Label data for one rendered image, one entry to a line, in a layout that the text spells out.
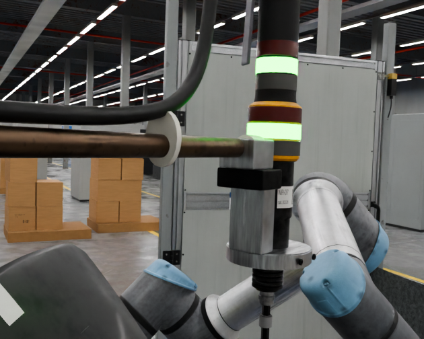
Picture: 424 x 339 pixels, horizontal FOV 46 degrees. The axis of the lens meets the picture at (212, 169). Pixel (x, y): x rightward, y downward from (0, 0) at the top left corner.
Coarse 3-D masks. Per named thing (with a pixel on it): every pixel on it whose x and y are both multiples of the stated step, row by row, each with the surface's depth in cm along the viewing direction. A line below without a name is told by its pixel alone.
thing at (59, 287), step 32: (32, 256) 36; (64, 256) 39; (32, 288) 34; (64, 288) 37; (96, 288) 39; (0, 320) 31; (32, 320) 32; (64, 320) 34; (96, 320) 37; (128, 320) 39
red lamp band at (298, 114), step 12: (252, 108) 39; (264, 108) 38; (276, 108) 38; (288, 108) 38; (300, 108) 39; (252, 120) 39; (264, 120) 38; (276, 120) 38; (288, 120) 38; (300, 120) 39
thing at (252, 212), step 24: (264, 144) 36; (240, 168) 36; (264, 168) 37; (240, 192) 38; (264, 192) 37; (240, 216) 38; (264, 216) 37; (240, 240) 38; (264, 240) 37; (240, 264) 38; (264, 264) 38; (288, 264) 38
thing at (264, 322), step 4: (264, 308) 41; (268, 308) 41; (264, 312) 41; (268, 312) 41; (260, 316) 41; (264, 316) 41; (268, 316) 41; (272, 316) 41; (260, 320) 41; (264, 320) 41; (268, 320) 41; (260, 324) 41; (264, 324) 41; (268, 324) 41; (264, 328) 41; (268, 328) 41; (264, 332) 41; (268, 332) 41; (264, 336) 41; (268, 336) 41
